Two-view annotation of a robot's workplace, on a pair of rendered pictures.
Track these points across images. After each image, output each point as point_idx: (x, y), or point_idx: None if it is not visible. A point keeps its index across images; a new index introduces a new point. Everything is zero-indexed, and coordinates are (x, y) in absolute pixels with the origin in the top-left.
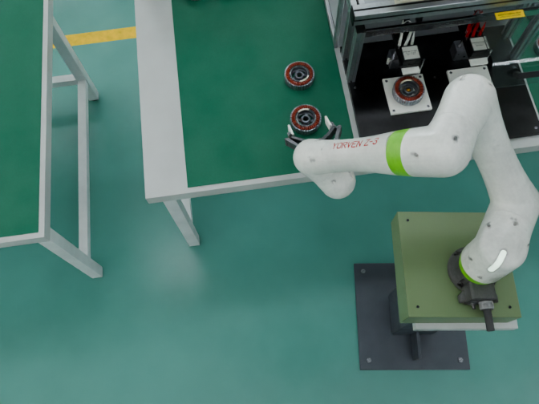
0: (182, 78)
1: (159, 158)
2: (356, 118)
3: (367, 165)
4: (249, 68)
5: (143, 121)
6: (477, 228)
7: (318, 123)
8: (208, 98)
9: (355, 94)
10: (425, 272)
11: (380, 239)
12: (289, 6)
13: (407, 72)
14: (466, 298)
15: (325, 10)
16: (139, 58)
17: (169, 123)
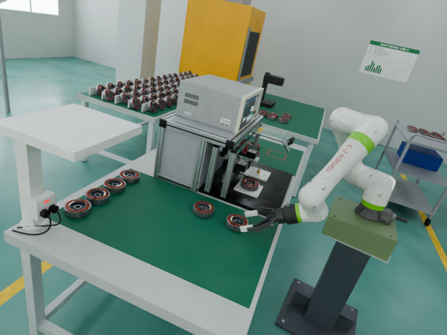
0: (144, 257)
1: (207, 313)
2: (250, 207)
3: (355, 160)
4: (173, 224)
5: (159, 304)
6: (344, 203)
7: (245, 218)
8: (177, 254)
9: (234, 199)
10: (368, 225)
11: (264, 300)
12: (148, 189)
13: (248, 172)
14: (388, 219)
15: (167, 182)
16: (92, 272)
17: (177, 287)
